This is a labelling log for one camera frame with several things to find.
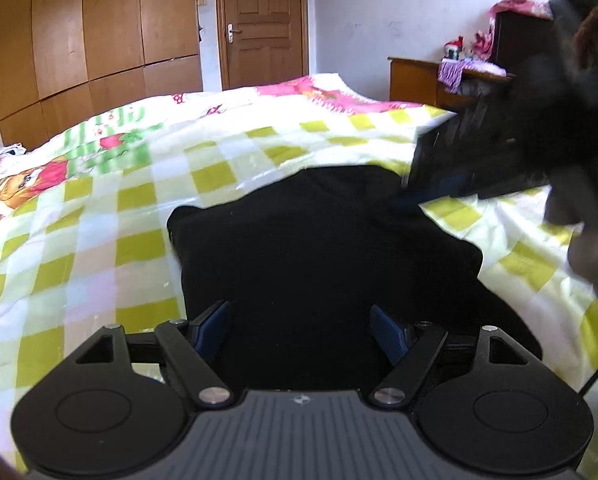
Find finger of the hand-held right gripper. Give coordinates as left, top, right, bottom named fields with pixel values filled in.
left=401, top=95, right=517, bottom=207

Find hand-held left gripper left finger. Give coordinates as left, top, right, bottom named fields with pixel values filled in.
left=73, top=301, right=233, bottom=407

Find wooden wardrobe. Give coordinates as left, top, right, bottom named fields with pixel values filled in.
left=0, top=0, right=203, bottom=152

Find pink floral cloth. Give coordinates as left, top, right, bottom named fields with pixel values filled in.
left=488, top=0, right=554, bottom=61

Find checkered printed blanket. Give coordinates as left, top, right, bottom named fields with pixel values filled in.
left=0, top=73, right=598, bottom=471

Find wooden door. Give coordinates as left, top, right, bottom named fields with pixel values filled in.
left=215, top=0, right=310, bottom=92

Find black pants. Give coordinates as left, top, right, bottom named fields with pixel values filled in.
left=166, top=164, right=547, bottom=391

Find purple cloth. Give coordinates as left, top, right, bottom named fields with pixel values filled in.
left=438, top=60, right=468, bottom=94

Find person's right hand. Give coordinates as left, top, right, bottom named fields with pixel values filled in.
left=544, top=157, right=598, bottom=331

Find wooden cabinet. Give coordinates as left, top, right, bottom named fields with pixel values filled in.
left=388, top=56, right=514, bottom=111

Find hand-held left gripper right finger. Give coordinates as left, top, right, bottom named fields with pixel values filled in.
left=369, top=305, right=528, bottom=408

